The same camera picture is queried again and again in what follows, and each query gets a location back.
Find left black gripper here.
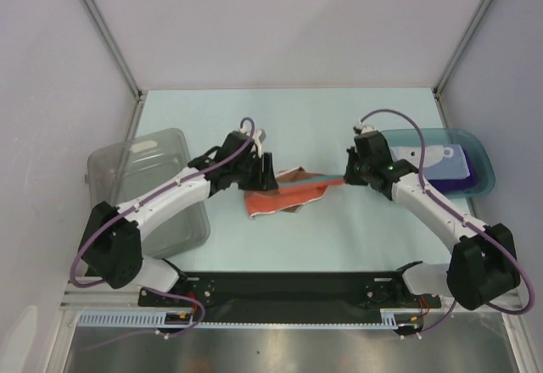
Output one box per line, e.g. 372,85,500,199
231,151,277,190

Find orange towel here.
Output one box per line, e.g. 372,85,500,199
244,167,344,219

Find light blue paw towel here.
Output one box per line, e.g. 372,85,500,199
390,144,470,181

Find purple towel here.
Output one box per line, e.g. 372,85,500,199
430,149,479,194

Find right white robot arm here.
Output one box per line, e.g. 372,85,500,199
344,130,521,310

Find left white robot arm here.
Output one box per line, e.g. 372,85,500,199
75,130,278,305

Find teal plastic tray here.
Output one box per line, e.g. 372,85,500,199
383,128,495,198

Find clear plastic bin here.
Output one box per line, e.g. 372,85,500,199
87,128,210,259

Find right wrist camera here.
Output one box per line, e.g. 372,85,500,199
353,120,378,136

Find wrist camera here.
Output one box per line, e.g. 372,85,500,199
252,129,266,157
353,120,378,136

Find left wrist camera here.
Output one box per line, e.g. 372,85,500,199
252,129,266,157

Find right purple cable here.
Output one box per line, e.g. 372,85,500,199
360,109,536,340

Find right aluminium frame post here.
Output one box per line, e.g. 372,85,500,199
436,0,513,94

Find aluminium frame post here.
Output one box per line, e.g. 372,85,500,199
436,0,513,94
63,0,143,99

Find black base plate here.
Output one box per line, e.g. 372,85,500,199
87,258,495,324

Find white slotted cable duct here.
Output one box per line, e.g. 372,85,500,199
77,310,399,331

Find aluminium front rail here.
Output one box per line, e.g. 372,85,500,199
60,283,522,310

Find left aluminium frame post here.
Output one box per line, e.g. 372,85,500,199
63,0,143,99

